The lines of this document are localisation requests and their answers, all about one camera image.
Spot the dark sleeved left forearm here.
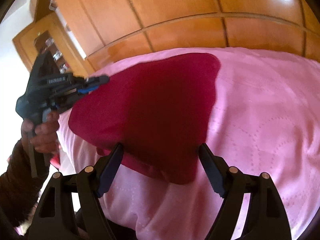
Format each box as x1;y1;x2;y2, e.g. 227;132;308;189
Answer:
1;140;49;228

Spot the person's left hand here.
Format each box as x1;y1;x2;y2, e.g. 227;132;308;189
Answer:
21;111;60;156

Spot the wooden wardrobe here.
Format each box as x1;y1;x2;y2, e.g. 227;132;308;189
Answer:
37;0;319;70

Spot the wooden shelf unit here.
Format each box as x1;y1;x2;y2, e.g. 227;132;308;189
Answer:
12;12;95;76

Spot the red box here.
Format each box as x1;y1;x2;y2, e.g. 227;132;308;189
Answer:
50;152;61;170

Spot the pink bed cover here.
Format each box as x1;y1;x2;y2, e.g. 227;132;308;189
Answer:
56;47;320;240

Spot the maroon long-sleeve shirt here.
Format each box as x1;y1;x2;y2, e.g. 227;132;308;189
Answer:
68;53;221;185

